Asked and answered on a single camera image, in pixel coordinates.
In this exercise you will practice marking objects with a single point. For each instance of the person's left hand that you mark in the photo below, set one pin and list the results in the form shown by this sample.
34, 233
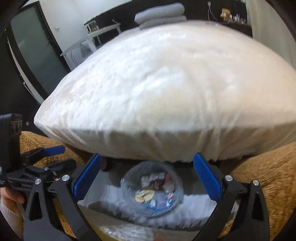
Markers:
11, 199

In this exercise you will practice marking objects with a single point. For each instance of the beige paper bag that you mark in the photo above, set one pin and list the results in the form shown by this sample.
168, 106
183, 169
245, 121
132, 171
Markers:
144, 196

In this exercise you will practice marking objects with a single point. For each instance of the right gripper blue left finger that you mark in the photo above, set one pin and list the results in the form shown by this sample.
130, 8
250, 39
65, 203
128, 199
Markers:
83, 177

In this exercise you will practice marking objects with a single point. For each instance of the beige plush bed blanket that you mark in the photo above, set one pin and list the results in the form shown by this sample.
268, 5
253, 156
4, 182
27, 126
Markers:
168, 92

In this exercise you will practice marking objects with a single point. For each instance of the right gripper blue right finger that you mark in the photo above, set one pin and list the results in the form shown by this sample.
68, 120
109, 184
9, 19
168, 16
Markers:
210, 177

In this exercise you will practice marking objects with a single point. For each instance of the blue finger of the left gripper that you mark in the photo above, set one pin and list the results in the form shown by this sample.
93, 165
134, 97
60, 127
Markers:
53, 151
62, 167

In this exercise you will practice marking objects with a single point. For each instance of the brown teddy bear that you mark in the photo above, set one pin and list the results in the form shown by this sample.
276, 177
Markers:
225, 14

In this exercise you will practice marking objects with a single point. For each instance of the black headboard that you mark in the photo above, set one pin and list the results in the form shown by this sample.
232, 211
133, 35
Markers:
194, 10

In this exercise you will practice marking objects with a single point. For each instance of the lower grey pillow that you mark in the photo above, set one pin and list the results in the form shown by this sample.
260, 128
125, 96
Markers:
162, 21

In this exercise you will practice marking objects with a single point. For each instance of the upper grey pillow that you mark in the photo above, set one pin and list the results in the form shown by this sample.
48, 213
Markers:
176, 9

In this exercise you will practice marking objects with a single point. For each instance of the dark glass door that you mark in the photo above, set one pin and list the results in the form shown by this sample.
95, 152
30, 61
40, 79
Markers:
36, 49

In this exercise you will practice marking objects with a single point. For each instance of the white chair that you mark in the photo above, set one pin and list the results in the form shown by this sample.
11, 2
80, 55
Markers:
80, 53

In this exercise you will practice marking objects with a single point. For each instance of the cream curtain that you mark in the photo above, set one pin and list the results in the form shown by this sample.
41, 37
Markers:
269, 29

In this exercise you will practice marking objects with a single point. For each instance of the left forearm beige sleeve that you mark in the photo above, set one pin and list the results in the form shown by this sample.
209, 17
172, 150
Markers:
14, 220

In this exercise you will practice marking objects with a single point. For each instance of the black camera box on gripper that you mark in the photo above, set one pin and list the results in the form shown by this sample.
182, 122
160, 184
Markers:
11, 128

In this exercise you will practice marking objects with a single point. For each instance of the grey pillow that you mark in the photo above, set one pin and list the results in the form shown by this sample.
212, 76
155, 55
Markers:
162, 21
176, 9

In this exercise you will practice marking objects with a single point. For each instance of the white desk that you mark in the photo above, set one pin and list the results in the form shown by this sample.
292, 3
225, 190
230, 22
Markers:
89, 39

